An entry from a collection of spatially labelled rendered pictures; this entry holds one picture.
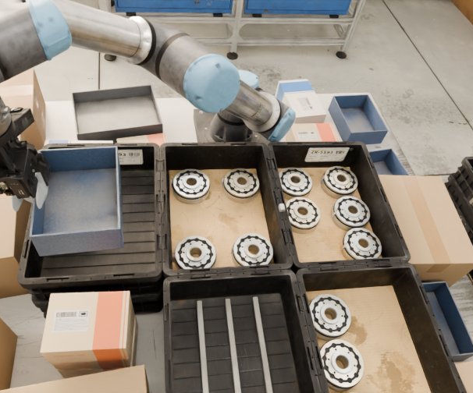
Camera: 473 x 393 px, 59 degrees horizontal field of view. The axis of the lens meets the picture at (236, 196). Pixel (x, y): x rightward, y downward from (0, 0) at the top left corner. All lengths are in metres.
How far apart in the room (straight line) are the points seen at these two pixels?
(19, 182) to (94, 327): 0.35
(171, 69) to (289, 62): 2.30
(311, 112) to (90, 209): 0.93
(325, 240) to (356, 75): 2.19
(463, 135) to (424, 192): 1.81
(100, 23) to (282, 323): 0.75
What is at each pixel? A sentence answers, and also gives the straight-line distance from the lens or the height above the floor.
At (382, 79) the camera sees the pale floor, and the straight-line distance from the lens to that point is 3.29.
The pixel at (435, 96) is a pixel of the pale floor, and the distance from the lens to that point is 3.35.
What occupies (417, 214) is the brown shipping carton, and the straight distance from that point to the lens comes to 1.30.
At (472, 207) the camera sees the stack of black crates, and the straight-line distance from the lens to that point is 1.98.
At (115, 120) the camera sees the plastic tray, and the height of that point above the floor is 0.75.
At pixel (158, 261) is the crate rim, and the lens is 0.96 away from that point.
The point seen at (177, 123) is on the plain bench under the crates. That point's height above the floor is 0.70.
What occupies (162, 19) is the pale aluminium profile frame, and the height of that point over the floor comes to 0.29.
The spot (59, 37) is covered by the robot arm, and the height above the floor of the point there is 1.43.
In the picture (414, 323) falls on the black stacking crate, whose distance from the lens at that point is 1.12.
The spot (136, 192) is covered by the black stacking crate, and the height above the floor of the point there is 0.83.
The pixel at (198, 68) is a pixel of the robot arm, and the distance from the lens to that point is 0.87.
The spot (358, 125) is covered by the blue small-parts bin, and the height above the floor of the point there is 0.70.
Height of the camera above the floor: 1.78
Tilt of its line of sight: 53 degrees down
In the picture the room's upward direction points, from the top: 11 degrees clockwise
